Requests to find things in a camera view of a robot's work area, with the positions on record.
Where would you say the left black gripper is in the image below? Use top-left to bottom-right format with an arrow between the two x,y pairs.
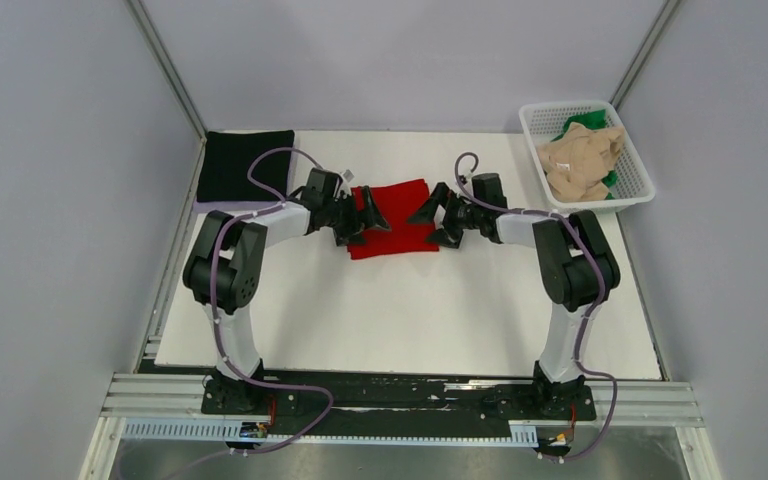
323,188 -> 390,248

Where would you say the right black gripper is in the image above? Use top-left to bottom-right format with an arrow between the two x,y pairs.
407,184 -> 484,250

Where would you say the red t shirt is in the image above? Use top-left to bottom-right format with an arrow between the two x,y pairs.
347,179 -> 439,260

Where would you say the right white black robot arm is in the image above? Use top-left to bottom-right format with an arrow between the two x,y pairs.
408,173 -> 621,418

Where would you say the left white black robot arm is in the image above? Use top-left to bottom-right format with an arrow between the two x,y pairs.
182,168 -> 391,415

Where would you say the folded black t shirt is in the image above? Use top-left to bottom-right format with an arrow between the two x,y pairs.
195,129 -> 297,204

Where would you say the beige t shirt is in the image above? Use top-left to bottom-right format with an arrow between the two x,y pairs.
534,121 -> 628,204

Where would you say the white plastic basket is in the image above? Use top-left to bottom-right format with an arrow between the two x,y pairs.
518,100 -> 655,213

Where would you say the folded lavender t shirt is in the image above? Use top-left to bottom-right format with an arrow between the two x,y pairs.
191,135 -> 302,215

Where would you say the green t shirt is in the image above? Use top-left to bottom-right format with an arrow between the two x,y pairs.
551,109 -> 620,200

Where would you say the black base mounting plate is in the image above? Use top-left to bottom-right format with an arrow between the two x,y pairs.
216,370 -> 597,436

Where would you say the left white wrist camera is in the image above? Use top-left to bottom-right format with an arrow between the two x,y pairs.
339,169 -> 355,185

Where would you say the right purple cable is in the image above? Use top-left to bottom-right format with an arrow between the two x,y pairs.
454,152 -> 619,464

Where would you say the purple cable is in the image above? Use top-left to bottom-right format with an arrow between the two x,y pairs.
208,146 -> 336,458
454,152 -> 619,464

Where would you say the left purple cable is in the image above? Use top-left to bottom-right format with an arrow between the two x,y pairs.
208,146 -> 336,458

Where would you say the aluminium frame rail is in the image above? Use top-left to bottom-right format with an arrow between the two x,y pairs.
101,374 -> 705,428

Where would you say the white slotted cable duct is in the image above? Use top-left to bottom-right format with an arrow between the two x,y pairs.
121,418 -> 539,448

